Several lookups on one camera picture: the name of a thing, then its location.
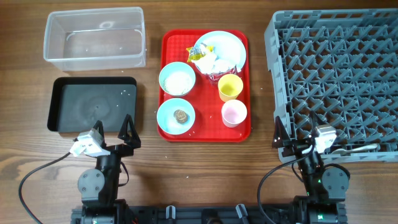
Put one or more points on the pink plastic cup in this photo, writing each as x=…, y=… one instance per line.
x=233, y=113

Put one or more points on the clear plastic waste bin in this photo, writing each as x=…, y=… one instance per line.
x=96, y=39

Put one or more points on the white paper napkin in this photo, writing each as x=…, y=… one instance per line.
x=211, y=63

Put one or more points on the yellow plastic cup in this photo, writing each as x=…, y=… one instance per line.
x=229, y=87

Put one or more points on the light blue plate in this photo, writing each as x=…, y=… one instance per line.
x=226, y=46

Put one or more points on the red serving tray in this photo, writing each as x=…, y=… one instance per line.
x=208, y=125

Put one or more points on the light blue bowl with food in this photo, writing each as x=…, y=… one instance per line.
x=166, y=120

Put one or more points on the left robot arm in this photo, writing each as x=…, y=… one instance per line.
x=99, y=186

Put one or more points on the brown food scrap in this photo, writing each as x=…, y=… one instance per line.
x=181, y=116

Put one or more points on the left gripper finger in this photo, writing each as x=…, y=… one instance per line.
x=129, y=134
x=99, y=128

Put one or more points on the red snack wrapper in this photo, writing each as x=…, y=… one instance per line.
x=215, y=77

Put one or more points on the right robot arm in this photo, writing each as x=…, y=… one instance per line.
x=326, y=185

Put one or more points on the spoon in rack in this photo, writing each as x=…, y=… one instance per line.
x=368, y=147

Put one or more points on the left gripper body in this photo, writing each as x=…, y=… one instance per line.
x=121, y=150

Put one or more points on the yellow snack wrapper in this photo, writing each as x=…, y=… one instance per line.
x=198, y=52

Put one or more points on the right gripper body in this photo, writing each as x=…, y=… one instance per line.
x=295, y=148

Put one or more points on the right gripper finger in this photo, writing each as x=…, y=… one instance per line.
x=315, y=121
x=281, y=138

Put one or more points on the grey dishwasher rack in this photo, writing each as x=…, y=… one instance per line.
x=341, y=64

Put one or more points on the black waste tray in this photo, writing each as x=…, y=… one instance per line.
x=77, y=103

